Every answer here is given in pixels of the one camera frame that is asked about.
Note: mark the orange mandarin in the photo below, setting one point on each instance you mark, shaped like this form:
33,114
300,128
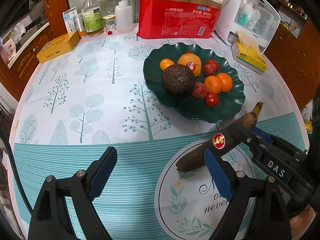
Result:
213,84
226,81

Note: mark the white blue carton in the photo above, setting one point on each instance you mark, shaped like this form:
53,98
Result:
68,19

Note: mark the yellow tissue pack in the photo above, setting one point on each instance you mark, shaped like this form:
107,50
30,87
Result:
246,51

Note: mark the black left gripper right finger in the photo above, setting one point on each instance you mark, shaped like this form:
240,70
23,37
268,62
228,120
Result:
270,219

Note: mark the small orange kumquat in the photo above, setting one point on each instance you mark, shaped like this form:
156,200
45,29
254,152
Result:
165,63

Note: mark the green label glass bottle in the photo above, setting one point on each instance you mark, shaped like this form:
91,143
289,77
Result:
91,14

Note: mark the tree pattern tablecloth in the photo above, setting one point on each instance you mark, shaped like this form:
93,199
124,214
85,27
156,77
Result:
79,104

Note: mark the white floral plate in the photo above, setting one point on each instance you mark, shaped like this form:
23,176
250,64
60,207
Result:
188,205

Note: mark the yellow cardboard box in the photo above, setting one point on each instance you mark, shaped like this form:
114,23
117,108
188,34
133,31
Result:
58,46

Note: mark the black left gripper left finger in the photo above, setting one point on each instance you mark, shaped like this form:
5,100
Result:
50,218

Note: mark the red paper cup package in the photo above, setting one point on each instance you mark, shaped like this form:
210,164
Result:
178,18

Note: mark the small metal can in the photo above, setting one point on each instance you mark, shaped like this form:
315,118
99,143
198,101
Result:
79,24

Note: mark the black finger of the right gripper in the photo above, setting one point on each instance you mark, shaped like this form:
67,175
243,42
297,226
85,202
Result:
237,133

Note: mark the dark brown avocado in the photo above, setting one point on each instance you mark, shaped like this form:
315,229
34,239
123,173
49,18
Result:
178,79

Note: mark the red lychee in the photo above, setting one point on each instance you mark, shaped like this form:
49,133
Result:
200,91
209,69

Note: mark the small glass jar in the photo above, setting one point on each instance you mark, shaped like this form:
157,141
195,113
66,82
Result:
109,22

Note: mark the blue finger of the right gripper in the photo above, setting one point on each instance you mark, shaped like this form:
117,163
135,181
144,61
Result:
263,135

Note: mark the overripe brown banana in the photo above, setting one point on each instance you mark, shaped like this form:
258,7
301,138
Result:
222,142

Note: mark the white squeeze bottle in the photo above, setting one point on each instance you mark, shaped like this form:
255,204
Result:
124,19

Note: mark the dark green scalloped plate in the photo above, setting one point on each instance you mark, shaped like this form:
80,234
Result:
178,97

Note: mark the large yellow orange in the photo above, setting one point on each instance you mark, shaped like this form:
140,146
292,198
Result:
192,61

